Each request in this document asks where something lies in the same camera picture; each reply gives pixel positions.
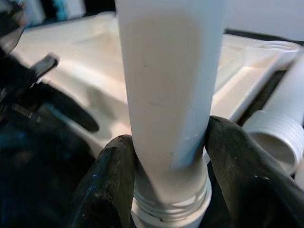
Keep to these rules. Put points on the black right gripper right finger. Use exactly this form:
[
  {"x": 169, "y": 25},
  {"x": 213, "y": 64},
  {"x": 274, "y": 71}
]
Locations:
[{"x": 249, "y": 190}]

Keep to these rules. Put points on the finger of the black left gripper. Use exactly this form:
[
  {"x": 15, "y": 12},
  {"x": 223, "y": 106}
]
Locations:
[
  {"x": 76, "y": 111},
  {"x": 45, "y": 66}
]

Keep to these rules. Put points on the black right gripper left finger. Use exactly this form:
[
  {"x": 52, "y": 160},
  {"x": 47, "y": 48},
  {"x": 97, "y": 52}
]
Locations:
[{"x": 107, "y": 185}]

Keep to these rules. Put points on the white plastic table leg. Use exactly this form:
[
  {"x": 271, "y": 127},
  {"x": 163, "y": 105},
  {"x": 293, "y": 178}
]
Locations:
[
  {"x": 166, "y": 83},
  {"x": 280, "y": 133}
]

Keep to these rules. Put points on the white plastic children table top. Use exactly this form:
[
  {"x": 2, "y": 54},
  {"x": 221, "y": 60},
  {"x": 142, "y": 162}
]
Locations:
[{"x": 83, "y": 59}]

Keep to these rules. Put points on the black plastic sheet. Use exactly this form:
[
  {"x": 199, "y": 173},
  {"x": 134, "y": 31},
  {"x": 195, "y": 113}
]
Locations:
[{"x": 35, "y": 178}]

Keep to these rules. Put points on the large white board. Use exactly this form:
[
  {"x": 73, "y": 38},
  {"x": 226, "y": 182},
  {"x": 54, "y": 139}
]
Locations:
[{"x": 261, "y": 14}]

